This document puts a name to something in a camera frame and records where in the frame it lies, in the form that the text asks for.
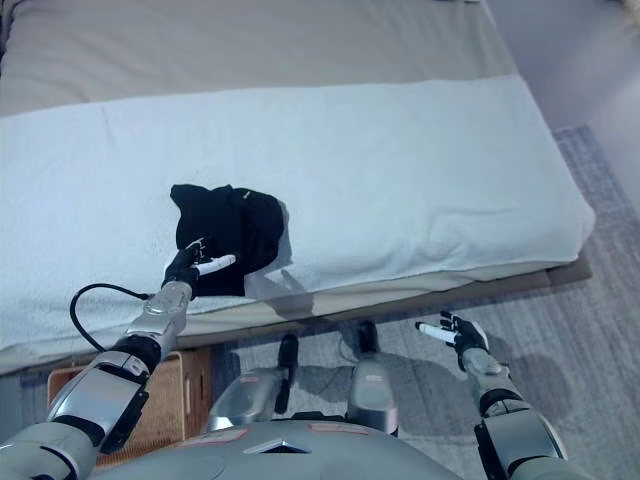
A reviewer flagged robot right hand black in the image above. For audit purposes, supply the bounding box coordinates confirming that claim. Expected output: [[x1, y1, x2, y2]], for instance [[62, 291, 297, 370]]
[[414, 310, 491, 374]]

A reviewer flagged robot left hand black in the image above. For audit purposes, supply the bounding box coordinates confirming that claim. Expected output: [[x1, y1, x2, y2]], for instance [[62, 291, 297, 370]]
[[162, 238, 238, 301]]

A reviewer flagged black garment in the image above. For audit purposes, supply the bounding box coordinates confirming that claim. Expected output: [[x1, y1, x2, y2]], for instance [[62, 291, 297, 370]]
[[169, 183, 287, 299]]

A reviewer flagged woven brown basket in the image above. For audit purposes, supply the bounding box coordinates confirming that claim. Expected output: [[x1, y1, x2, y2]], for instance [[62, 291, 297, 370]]
[[47, 347, 217, 470]]

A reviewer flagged beige bed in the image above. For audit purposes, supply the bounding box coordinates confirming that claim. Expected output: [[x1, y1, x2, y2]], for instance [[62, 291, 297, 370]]
[[0, 0, 579, 375]]

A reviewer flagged robot right leg silver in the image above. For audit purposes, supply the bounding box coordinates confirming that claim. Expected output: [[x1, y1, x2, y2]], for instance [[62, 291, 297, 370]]
[[344, 319, 402, 439]]

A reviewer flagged robot leg silver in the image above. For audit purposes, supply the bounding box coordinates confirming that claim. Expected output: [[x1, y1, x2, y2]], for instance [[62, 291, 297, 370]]
[[344, 319, 402, 439], [206, 333, 301, 434]]

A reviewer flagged robot left leg silver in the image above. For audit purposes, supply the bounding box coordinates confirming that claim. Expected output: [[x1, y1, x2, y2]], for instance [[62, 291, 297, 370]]
[[206, 333, 301, 434]]

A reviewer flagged white textured blanket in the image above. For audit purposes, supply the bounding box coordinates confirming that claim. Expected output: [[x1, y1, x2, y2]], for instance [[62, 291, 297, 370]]
[[0, 74, 597, 352]]

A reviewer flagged robot torso grey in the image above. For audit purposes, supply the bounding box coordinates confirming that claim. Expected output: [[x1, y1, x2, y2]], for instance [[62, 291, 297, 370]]
[[89, 410, 504, 480]]

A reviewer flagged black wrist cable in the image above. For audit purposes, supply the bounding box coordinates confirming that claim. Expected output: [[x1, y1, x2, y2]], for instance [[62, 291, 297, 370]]
[[69, 282, 152, 354]]

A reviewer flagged brown bed frame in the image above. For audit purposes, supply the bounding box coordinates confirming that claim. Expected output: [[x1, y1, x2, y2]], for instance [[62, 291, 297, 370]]
[[0, 248, 595, 376]]

